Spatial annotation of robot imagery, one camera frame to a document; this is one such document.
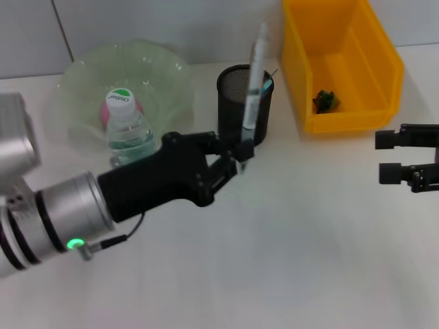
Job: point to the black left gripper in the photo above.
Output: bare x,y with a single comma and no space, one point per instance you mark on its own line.
154,185

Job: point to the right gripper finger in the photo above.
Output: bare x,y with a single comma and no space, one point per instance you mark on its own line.
411,137
418,176

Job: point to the blue plastic scissors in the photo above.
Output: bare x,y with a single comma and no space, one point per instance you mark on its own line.
267,87

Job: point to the silver ballpoint pen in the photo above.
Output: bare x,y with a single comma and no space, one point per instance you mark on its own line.
255,79

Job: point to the green plastic scrap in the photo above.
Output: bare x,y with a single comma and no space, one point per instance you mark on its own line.
326,102

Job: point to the clear green-label water bottle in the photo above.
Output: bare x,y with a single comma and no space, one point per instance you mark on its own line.
127,130

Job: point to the clear plastic ruler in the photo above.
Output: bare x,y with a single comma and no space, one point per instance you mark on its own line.
274,72

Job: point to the pink peach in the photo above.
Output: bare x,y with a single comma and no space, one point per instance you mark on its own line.
103,114

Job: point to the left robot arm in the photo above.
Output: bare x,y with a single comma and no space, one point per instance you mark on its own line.
61,216

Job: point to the black mesh pen holder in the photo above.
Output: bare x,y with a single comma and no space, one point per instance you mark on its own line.
229,109

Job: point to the translucent green fruit plate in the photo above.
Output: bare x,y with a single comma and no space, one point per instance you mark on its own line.
154,75

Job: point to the yellow plastic bin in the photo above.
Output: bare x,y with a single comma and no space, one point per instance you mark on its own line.
343,51

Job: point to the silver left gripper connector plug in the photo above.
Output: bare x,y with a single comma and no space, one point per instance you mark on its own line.
87,252

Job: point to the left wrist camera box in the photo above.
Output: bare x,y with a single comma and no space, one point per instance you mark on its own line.
15,137

